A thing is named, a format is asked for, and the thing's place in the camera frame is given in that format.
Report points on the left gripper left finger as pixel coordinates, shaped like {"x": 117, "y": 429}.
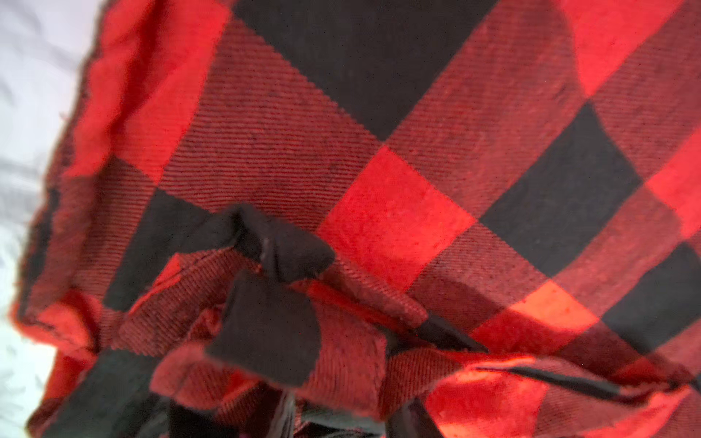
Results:
{"x": 184, "y": 423}

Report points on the red black plaid shirt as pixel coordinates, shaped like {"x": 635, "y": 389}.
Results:
{"x": 295, "y": 217}

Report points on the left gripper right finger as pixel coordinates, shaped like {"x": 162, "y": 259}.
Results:
{"x": 412, "y": 421}

